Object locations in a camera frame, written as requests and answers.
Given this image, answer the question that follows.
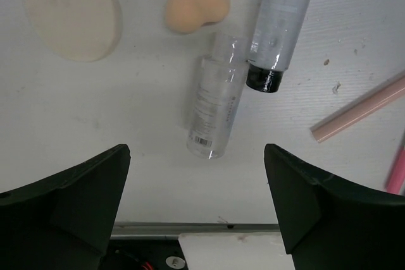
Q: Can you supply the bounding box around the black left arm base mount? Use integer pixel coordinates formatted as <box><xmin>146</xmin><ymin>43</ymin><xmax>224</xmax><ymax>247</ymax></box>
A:
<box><xmin>98</xmin><ymin>238</ymin><xmax>188</xmax><ymax>270</ymax></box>

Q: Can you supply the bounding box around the beige pink pencil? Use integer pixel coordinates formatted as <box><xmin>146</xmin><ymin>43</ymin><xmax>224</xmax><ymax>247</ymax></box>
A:
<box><xmin>311</xmin><ymin>74</ymin><xmax>404</xmax><ymax>143</ymax></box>

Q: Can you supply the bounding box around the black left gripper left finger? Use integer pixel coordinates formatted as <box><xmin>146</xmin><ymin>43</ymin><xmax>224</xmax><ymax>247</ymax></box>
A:
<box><xmin>1</xmin><ymin>144</ymin><xmax>130</xmax><ymax>269</ymax></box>

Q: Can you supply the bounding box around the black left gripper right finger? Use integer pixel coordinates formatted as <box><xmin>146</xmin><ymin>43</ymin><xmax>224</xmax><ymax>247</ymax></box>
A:
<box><xmin>264</xmin><ymin>144</ymin><xmax>404</xmax><ymax>269</ymax></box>

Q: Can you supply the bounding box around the peach makeup sponge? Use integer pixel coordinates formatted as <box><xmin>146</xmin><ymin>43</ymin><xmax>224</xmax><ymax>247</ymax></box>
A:
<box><xmin>164</xmin><ymin>0</ymin><xmax>230</xmax><ymax>34</ymax></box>

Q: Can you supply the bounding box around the clear bottle black cap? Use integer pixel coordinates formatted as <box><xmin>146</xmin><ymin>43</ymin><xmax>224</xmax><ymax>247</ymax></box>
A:
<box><xmin>246</xmin><ymin>0</ymin><xmax>310</xmax><ymax>93</ymax></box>

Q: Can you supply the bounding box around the round beige powder puff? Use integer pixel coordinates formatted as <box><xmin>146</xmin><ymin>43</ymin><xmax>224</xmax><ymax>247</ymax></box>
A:
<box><xmin>23</xmin><ymin>0</ymin><xmax>123</xmax><ymax>63</ymax></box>

